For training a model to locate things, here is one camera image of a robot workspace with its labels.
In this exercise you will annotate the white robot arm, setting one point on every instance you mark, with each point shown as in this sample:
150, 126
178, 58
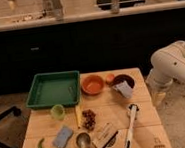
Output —
168, 64

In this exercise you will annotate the orange red bowl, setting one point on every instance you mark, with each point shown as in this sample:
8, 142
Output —
92, 85

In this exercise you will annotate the dark brown bowl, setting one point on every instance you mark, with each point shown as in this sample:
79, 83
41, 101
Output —
122, 77

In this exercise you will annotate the small orange fruit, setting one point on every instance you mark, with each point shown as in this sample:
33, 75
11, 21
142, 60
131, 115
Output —
109, 78

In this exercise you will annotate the dark cabinet counter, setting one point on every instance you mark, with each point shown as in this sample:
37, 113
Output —
105, 44

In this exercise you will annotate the green plastic tray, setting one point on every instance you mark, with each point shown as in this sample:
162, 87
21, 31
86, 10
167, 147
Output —
48, 89

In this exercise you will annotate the yellow corn cob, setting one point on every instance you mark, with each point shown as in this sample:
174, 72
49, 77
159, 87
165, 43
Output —
79, 115

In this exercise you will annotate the brown grape bunch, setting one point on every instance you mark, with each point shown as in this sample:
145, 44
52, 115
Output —
89, 120

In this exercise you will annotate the green cup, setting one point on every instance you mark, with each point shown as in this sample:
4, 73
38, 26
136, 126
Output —
58, 112

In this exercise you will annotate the wooden block brush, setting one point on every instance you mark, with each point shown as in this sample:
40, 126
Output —
104, 136

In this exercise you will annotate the blue sponge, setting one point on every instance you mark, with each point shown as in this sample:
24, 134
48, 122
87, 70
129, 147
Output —
61, 140

